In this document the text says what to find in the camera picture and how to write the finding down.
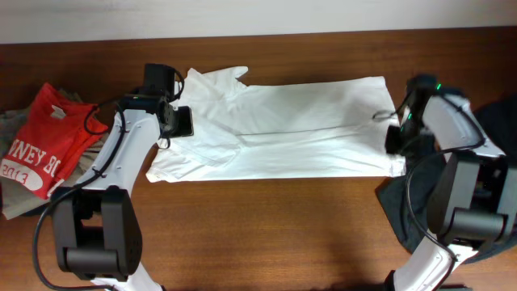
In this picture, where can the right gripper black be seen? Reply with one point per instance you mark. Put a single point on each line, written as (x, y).
(389, 143)

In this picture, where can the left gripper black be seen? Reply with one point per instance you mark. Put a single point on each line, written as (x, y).
(187, 127)

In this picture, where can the white t-shirt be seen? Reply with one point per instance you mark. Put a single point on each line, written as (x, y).
(310, 130)

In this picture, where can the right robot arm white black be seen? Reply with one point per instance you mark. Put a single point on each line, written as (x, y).
(473, 204)

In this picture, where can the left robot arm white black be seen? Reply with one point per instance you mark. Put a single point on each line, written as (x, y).
(96, 233)

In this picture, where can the black Nike t-shirt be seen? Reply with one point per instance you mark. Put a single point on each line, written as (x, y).
(498, 119)

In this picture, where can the red printed t-shirt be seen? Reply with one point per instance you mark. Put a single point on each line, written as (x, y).
(48, 146)

